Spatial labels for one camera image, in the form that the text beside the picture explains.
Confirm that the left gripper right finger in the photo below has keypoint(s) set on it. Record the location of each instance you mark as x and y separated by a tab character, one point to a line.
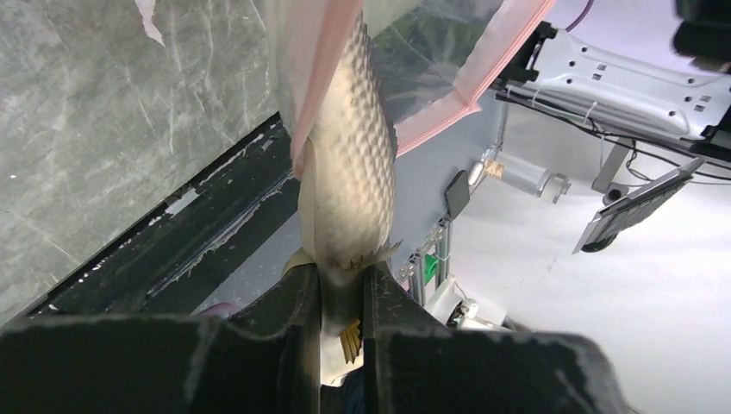
415	364

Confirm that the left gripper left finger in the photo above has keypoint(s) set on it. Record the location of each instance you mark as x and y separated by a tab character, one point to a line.
264	359

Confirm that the clear zip top bag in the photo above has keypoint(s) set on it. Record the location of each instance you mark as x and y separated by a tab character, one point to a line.
435	59

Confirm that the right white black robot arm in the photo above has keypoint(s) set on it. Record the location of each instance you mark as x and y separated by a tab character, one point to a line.
616	62

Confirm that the silver cylinder bottle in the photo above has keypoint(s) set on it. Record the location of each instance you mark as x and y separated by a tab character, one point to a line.
520	174

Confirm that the black keyboard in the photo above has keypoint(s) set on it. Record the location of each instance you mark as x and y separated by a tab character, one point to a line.
633	208

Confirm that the grey monitor stand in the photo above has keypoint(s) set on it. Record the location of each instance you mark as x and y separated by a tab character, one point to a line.
609	166

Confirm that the aluminium frame rail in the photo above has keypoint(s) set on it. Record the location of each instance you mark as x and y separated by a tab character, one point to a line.
428	263

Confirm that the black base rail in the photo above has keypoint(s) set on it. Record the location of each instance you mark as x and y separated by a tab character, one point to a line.
173	260

